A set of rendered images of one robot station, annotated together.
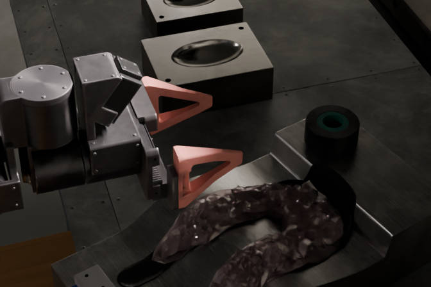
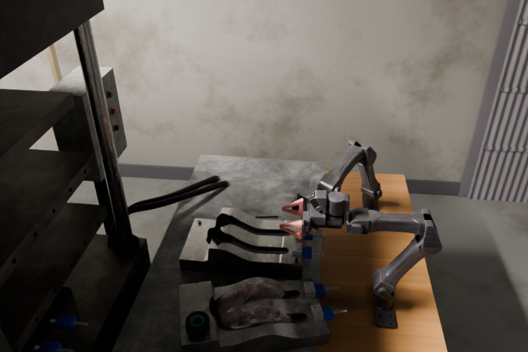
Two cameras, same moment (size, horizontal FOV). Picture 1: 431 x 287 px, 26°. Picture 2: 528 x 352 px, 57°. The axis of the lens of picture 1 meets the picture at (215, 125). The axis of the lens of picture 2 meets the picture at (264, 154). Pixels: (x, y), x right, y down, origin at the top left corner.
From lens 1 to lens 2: 203 cm
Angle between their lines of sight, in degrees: 105
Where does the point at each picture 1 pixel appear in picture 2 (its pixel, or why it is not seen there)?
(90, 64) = (322, 195)
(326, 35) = not seen: outside the picture
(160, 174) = not seen: hidden behind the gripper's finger
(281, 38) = not seen: outside the picture
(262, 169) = (229, 339)
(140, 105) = (306, 214)
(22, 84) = (342, 197)
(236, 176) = (243, 336)
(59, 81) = (331, 196)
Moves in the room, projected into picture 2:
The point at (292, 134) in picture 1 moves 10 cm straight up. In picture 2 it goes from (210, 335) to (208, 315)
